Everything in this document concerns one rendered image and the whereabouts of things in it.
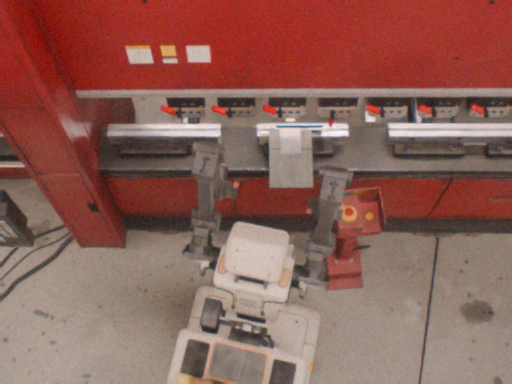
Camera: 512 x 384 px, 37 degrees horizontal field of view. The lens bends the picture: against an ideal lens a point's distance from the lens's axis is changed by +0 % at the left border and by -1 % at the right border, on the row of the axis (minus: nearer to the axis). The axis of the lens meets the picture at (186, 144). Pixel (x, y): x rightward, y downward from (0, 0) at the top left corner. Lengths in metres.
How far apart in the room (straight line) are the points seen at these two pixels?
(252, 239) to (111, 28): 0.88
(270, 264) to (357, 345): 1.43
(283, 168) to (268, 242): 0.59
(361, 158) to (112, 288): 1.55
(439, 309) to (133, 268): 1.61
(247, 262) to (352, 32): 0.87
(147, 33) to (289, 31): 0.48
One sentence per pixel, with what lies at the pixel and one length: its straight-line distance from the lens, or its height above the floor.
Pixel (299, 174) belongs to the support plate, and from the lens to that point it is 3.18.
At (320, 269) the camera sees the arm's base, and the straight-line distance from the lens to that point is 2.82.
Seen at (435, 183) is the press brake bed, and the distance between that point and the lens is 3.56.
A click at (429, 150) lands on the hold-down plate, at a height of 0.90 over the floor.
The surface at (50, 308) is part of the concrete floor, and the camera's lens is 4.17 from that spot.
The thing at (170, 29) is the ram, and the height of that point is 1.82.
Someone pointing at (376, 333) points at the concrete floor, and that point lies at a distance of 4.06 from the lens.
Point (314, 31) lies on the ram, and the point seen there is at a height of 1.80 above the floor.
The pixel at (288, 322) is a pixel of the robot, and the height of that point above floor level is 0.28.
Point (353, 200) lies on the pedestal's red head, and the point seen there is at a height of 0.78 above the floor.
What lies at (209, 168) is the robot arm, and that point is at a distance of 2.53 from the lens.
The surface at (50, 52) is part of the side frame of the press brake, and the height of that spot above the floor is 1.77.
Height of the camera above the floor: 3.93
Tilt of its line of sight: 65 degrees down
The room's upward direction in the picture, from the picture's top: 11 degrees counter-clockwise
